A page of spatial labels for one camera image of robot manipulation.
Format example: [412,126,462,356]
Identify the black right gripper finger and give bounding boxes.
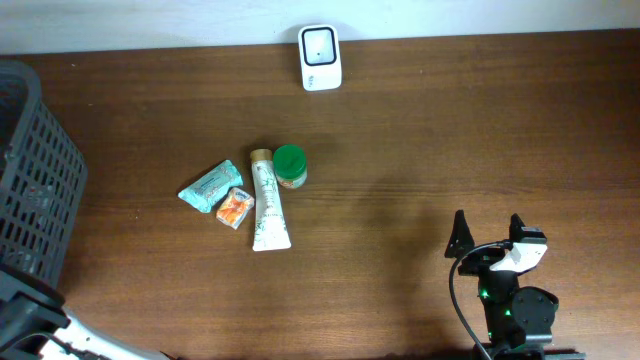
[509,213,524,243]
[444,210,475,258]

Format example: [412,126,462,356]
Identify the green lid jar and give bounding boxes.
[273,144,307,189]

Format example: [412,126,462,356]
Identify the white cosmetic tube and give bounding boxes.
[250,149,292,252]

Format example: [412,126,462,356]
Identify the orange tissue packet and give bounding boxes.
[216,187,255,230]

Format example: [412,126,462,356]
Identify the teal wet wipes pack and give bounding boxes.
[178,160,244,213]

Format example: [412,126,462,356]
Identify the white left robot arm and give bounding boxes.
[1,265,170,360]

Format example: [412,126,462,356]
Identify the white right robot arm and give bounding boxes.
[444,209,587,360]

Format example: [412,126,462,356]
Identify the white barcode scanner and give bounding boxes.
[298,24,342,92]

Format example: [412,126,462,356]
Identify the dark grey plastic basket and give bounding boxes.
[1,60,88,288]

